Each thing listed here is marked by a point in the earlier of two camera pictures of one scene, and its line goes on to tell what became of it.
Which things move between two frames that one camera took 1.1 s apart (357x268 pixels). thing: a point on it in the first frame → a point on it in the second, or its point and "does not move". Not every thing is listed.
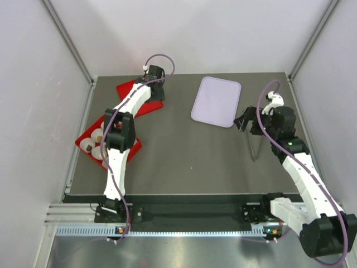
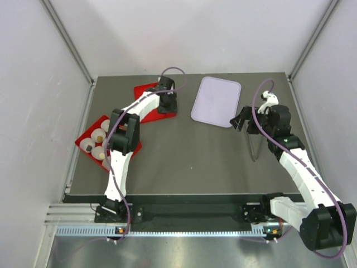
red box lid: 147,107 → 157,115
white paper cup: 104,163 does not move
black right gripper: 250,114 does not move
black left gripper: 160,95 → 173,106
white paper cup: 95,133 does not move
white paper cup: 96,152 does not move
